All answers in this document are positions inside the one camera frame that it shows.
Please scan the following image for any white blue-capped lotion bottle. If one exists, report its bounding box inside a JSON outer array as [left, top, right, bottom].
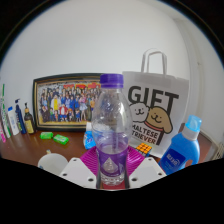
[[7, 106, 20, 137]]

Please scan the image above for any white blue paper cup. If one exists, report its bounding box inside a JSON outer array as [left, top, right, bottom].
[[37, 149, 69, 176]]

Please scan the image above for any white radiator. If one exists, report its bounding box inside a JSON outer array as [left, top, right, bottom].
[[211, 133, 224, 162]]

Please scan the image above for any dark blue pump bottle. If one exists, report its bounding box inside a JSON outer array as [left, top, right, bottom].
[[14, 98, 27, 135]]

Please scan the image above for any blue detergent bottle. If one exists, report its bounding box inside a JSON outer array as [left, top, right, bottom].
[[158, 114, 203, 176]]

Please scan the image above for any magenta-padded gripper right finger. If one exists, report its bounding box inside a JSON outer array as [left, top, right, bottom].
[[125, 145, 167, 190]]

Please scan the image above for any round red coaster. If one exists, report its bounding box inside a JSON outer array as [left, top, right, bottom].
[[99, 181, 130, 191]]

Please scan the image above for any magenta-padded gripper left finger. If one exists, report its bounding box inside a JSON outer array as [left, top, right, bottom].
[[59, 146, 100, 190]]

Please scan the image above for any blue tissue pack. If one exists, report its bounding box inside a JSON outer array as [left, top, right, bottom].
[[83, 121, 97, 151]]

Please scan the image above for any framed group picture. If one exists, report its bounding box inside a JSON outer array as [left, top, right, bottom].
[[32, 72, 103, 132]]

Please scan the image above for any white paper gift bag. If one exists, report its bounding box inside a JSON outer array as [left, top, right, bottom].
[[122, 48, 190, 158]]

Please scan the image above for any clear purple-capped water bottle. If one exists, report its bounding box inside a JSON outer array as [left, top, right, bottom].
[[91, 73, 133, 188]]

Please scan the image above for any dark yellow-labelled pump bottle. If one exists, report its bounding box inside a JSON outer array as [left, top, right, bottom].
[[23, 102, 36, 135]]

